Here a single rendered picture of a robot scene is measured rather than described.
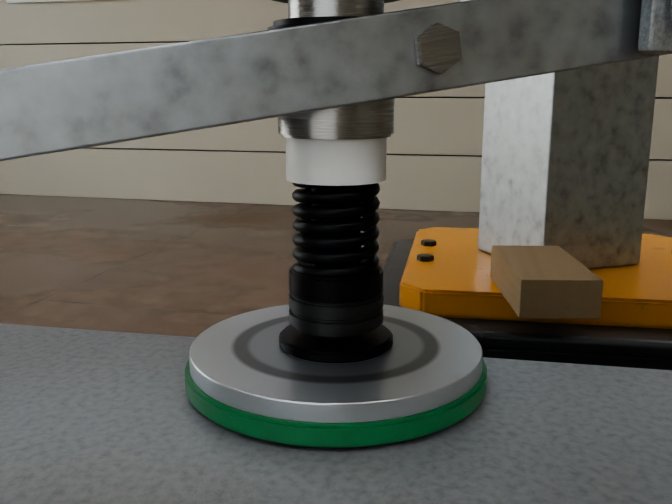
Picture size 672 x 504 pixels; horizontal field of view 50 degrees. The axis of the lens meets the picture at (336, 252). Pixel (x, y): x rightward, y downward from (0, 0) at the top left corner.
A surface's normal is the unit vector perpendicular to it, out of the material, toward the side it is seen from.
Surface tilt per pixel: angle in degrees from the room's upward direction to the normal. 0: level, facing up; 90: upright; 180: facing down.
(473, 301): 90
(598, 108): 90
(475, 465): 0
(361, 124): 90
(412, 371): 0
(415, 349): 0
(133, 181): 90
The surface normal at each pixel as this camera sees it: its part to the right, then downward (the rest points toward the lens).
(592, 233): 0.35, 0.21
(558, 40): 0.14, 0.22
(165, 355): 0.00, -0.98
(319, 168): -0.33, 0.21
